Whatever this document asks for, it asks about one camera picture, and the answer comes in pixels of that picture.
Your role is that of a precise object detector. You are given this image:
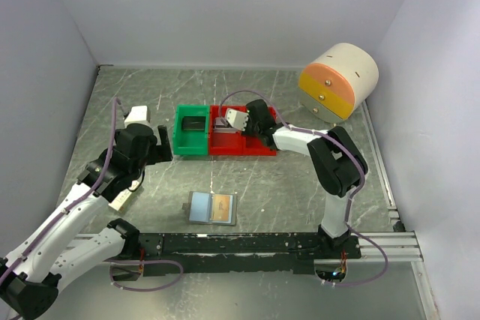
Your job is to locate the gold VIP card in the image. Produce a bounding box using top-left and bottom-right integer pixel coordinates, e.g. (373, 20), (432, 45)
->
(210, 194), (233, 223)

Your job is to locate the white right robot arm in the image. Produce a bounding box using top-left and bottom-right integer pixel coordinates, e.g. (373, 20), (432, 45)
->
(244, 99), (368, 259)

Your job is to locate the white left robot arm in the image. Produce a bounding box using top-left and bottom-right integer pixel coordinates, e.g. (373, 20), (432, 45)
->
(1, 123), (173, 319)

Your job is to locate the black card in green bin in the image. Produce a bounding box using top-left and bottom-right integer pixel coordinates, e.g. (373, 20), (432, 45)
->
(181, 116), (206, 132)

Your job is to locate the silver card in red bin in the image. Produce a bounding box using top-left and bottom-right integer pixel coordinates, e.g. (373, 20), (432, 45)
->
(213, 118), (239, 133)

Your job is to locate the red plastic bin right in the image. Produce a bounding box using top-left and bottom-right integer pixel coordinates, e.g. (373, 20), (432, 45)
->
(243, 104), (277, 157)

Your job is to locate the red plastic bin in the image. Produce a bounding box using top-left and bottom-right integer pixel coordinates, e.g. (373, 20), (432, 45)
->
(243, 104), (277, 157)
(208, 105), (245, 156)

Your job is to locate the green plastic bin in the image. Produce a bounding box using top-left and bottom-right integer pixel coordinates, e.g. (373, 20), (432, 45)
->
(172, 104), (210, 156)

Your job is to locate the red plastic bin middle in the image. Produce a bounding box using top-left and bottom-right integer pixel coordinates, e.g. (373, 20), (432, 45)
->
(208, 105), (245, 156)

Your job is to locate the round beige drawer cabinet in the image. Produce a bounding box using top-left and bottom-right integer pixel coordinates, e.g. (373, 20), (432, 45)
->
(298, 43), (380, 124)

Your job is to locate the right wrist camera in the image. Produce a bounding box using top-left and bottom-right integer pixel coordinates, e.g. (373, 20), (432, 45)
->
(224, 108), (249, 131)

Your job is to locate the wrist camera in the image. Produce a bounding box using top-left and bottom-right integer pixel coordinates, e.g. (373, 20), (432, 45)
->
(124, 106), (151, 127)
(224, 108), (249, 131)

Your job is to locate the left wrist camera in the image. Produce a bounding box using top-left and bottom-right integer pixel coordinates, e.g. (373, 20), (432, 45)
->
(124, 106), (151, 127)

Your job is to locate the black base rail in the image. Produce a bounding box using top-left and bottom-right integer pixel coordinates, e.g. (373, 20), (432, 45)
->
(93, 218), (363, 278)

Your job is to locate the aluminium frame rail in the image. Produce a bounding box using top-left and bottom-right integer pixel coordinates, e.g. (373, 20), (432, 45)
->
(74, 232), (425, 264)

